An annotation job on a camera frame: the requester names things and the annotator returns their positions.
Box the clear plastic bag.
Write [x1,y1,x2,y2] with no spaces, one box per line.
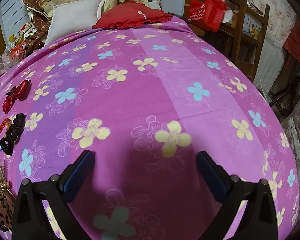
[0,54,12,74]

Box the red frilled pillow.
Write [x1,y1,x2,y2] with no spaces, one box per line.
[92,1,174,30]

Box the red bow hair clip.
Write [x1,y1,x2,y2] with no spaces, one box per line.
[2,79,32,114]

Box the wooden chair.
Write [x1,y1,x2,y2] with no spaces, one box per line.
[215,0,270,83]

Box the black scrunchie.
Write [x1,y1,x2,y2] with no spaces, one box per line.
[0,113,27,156]

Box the leopard bow hair clip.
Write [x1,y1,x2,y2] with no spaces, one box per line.
[0,156,17,232]

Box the red candy packet bag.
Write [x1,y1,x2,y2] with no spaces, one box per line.
[9,42,27,61]

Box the pink floral bed sheet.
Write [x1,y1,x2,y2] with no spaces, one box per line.
[0,15,300,240]

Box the red shopping bag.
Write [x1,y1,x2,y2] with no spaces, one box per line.
[187,0,227,32]

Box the pink floral cloth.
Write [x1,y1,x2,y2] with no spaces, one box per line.
[247,0,298,45]

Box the white floral ruffled cloth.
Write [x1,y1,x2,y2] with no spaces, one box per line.
[280,97,300,220]

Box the white pillow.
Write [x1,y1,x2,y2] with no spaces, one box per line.
[44,0,107,46]

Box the red cloth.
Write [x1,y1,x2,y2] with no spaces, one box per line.
[284,20,300,70]

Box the translucent bead bracelet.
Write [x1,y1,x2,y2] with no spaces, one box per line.
[0,117,13,152]

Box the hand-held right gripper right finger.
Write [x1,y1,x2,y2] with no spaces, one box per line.
[195,151,285,240]

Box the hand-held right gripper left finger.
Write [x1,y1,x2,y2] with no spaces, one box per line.
[12,149,95,240]

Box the white lace-edged cloth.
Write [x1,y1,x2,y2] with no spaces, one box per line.
[254,40,285,95]

